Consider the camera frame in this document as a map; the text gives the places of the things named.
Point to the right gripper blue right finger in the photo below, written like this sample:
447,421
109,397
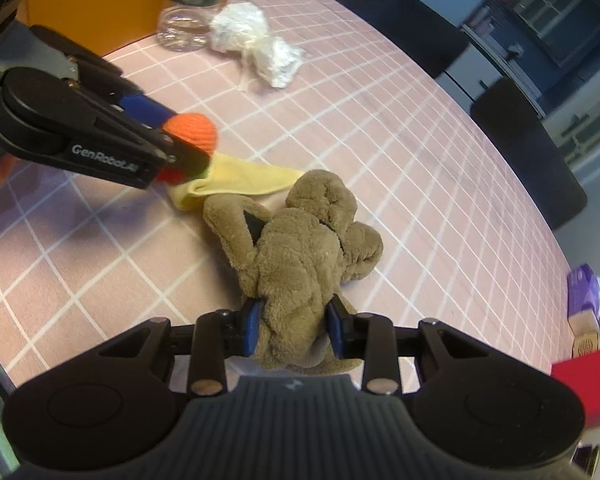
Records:
344,330

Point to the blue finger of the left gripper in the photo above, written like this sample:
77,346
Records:
189,156
145,110

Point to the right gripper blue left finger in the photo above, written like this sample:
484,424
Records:
242,330

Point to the orange crocheted fruit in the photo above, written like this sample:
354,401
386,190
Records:
190,121

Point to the yellow microfibre cloth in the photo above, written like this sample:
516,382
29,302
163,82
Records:
231,175

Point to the brown plush towel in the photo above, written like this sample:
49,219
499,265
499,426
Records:
294,260

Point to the clear plastic bag with white cloth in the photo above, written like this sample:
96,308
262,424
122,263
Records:
243,28

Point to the white box with orange rim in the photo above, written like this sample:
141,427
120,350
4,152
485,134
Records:
102,26

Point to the pink checkered tablecloth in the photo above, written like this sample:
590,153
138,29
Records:
82,260

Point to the small wooden speaker box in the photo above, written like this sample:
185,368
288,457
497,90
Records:
586,333

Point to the purple tissue pack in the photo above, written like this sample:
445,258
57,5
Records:
583,308

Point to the black chair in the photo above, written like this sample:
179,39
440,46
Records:
509,120
427,38

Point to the red box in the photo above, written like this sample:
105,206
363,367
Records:
582,375

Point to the white cabinet with glass doors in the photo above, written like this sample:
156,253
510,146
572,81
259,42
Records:
551,45

